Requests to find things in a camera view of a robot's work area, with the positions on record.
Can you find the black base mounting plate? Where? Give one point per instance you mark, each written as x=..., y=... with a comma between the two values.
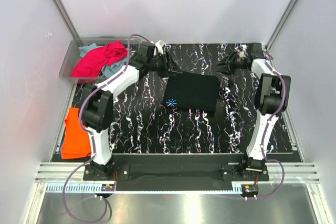
x=107, y=172

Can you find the pink t-shirt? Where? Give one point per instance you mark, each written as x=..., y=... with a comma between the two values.
x=97, y=58

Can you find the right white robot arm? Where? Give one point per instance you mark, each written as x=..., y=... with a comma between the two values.
x=270, y=101

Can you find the grey-blue t-shirt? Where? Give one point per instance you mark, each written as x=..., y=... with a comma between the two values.
x=86, y=49

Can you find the left aluminium frame post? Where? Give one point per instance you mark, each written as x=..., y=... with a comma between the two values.
x=65, y=18

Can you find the folded orange t-shirt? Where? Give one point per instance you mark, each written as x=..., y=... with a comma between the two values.
x=76, y=140

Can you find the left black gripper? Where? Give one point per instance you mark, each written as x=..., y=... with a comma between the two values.
x=166, y=68

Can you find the right aluminium frame post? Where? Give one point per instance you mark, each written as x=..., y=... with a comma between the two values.
x=285, y=16

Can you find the clear plastic bin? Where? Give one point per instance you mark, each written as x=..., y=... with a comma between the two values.
x=72, y=57

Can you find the aluminium front rail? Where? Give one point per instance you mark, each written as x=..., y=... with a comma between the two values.
x=57, y=172

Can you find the aluminium frame post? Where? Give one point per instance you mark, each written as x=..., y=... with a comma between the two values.
x=65, y=18
x=285, y=16

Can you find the white slotted cable duct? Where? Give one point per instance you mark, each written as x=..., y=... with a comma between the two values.
x=122, y=188

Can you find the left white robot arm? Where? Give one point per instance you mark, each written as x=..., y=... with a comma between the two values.
x=96, y=111

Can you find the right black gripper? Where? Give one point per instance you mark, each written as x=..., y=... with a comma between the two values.
x=226, y=69

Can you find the folded blue t-shirt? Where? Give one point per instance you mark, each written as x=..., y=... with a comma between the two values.
x=60, y=150

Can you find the black polo shirt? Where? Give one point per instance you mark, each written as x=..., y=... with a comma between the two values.
x=192, y=91

